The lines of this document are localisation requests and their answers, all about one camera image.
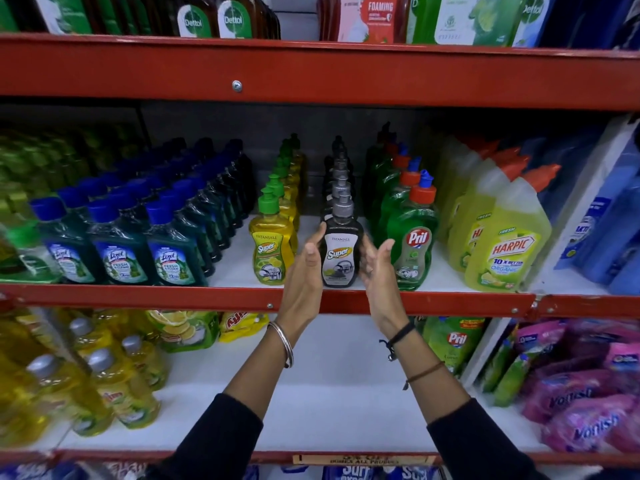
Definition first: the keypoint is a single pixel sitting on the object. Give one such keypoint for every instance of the person's left hand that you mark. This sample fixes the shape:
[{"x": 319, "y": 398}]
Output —
[{"x": 300, "y": 284}]

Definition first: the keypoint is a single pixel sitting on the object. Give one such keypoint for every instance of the person's right hand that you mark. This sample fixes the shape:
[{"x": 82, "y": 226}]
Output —
[{"x": 382, "y": 294}]

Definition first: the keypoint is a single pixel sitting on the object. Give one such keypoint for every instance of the person's left thumb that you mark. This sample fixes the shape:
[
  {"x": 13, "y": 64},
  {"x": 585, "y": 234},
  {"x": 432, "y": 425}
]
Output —
[{"x": 310, "y": 269}]

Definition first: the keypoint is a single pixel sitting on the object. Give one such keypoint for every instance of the person's right thumb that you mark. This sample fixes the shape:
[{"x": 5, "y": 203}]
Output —
[{"x": 369, "y": 277}]

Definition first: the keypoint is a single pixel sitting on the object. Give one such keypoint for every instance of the black dish soap bottle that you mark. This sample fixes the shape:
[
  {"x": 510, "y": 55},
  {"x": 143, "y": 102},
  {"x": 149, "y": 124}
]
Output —
[{"x": 341, "y": 254}]

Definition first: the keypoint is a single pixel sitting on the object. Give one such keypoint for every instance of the person's left forearm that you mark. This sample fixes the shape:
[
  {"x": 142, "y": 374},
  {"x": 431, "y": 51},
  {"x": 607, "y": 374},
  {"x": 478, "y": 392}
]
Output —
[{"x": 260, "y": 367}]

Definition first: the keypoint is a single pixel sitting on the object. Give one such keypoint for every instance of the person's right forearm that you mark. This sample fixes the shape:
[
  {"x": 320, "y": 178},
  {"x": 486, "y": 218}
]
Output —
[{"x": 425, "y": 374}]

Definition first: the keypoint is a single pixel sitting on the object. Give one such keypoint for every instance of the row of yellow soap bottles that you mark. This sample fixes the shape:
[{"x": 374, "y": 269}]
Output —
[{"x": 271, "y": 244}]

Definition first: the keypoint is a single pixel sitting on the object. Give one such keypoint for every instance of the row of red-capped green bottles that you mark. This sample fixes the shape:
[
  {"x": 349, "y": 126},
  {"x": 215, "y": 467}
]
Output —
[{"x": 412, "y": 239}]

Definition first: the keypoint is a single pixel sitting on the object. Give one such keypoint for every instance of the silver bangle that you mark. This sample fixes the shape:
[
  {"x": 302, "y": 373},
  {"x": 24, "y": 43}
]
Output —
[{"x": 286, "y": 344}]

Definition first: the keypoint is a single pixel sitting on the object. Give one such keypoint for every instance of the yellow refill pouch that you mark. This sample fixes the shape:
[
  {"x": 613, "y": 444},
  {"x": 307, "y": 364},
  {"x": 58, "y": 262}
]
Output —
[{"x": 240, "y": 324}]

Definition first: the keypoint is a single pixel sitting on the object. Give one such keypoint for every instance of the row of black bottles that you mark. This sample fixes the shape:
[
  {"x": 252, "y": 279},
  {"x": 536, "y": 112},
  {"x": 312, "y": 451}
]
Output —
[{"x": 340, "y": 169}]

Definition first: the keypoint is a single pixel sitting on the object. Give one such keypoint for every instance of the green dish soap pouch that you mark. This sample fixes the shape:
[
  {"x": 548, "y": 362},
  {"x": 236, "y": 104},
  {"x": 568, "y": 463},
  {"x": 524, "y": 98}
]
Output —
[{"x": 452, "y": 342}]

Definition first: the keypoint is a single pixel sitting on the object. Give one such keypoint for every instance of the red metal shelf beam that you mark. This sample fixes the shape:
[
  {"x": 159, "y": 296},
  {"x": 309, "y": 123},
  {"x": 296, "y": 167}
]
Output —
[
  {"x": 200, "y": 297},
  {"x": 320, "y": 72},
  {"x": 150, "y": 455}
]

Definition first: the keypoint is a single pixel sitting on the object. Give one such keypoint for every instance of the yellow toilet cleaner bottle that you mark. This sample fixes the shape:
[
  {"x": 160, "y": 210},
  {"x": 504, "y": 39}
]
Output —
[
  {"x": 452, "y": 154},
  {"x": 510, "y": 234},
  {"x": 462, "y": 179},
  {"x": 475, "y": 209}
]

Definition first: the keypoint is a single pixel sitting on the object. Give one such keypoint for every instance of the green lemon-print refill pouch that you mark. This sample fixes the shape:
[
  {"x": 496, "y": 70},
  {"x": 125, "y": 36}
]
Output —
[{"x": 185, "y": 329}]

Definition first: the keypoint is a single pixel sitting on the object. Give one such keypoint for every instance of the rows of blue-capped cleaner bottles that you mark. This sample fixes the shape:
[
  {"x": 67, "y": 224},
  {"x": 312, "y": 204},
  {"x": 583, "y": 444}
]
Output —
[{"x": 170, "y": 229}]

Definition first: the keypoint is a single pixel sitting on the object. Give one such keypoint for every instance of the green pink-topped pouch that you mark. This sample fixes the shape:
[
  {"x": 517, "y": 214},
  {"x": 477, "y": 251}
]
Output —
[{"x": 510, "y": 369}]

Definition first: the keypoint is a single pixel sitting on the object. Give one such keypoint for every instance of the person's black left sleeve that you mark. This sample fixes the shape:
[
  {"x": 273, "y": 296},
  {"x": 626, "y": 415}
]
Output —
[{"x": 215, "y": 439}]

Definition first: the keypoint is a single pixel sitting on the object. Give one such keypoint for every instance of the person's black sleeve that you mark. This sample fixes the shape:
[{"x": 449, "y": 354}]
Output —
[
  {"x": 480, "y": 444},
  {"x": 215, "y": 439}
]

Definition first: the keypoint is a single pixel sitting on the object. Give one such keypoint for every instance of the silver shelf bolt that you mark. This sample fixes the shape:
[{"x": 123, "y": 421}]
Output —
[{"x": 236, "y": 85}]

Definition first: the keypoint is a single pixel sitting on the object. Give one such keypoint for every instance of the person's black right sleeve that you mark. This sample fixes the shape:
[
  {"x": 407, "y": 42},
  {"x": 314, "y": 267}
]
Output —
[{"x": 480, "y": 444}]

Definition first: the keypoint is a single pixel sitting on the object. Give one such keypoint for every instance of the blue cleaner bottle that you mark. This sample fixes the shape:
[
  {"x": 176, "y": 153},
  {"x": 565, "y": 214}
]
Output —
[
  {"x": 627, "y": 277},
  {"x": 600, "y": 209},
  {"x": 612, "y": 244}
]

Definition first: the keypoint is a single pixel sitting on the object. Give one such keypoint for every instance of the pile of pink detergent pouches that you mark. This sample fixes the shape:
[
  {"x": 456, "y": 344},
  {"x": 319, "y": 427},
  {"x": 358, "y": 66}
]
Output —
[{"x": 585, "y": 389}]

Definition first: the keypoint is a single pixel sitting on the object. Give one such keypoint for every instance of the group of silver-capped yellow bottles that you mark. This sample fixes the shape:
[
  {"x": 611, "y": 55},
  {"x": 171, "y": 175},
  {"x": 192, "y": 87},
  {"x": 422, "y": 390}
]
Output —
[{"x": 75, "y": 374}]

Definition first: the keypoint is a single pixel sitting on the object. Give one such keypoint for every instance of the pink handwash refill pouch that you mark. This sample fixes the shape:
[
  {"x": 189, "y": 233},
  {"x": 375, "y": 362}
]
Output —
[{"x": 367, "y": 17}]

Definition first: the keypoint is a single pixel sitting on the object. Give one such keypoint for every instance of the row of brown antiseptic bottles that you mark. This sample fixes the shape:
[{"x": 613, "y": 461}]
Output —
[{"x": 220, "y": 14}]

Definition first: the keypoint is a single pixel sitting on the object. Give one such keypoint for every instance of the green handwash refill pouch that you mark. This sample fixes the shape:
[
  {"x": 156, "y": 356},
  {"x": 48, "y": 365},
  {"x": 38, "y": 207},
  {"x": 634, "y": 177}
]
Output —
[
  {"x": 460, "y": 19},
  {"x": 532, "y": 19}
]

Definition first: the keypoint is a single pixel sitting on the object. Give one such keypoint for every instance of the group of dark blue bottles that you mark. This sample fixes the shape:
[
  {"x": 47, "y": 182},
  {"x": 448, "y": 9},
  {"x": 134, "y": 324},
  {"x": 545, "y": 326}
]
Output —
[{"x": 595, "y": 19}]

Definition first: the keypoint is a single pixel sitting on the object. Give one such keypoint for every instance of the group of green liquid bottles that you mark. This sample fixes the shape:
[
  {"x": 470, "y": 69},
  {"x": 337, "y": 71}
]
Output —
[{"x": 70, "y": 12}]

